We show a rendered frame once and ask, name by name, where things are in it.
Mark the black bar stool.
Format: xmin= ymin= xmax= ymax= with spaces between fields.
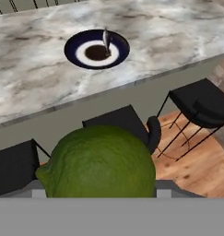
xmin=81 ymin=103 xmax=162 ymax=155
xmin=151 ymin=77 xmax=224 ymax=162
xmin=0 ymin=138 xmax=52 ymax=198

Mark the blue and white plate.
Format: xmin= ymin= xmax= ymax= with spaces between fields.
xmin=64 ymin=29 xmax=131 ymax=71

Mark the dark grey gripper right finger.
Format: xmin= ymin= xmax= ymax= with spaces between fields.
xmin=154 ymin=179 xmax=206 ymax=198

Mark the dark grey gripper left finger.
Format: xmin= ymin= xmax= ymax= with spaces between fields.
xmin=0 ymin=179 xmax=47 ymax=198

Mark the marble dining counter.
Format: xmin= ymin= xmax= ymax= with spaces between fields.
xmin=0 ymin=0 xmax=224 ymax=155

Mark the grey fish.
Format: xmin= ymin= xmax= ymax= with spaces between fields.
xmin=102 ymin=29 xmax=112 ymax=58

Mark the green lime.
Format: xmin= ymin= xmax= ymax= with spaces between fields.
xmin=35 ymin=124 xmax=157 ymax=198

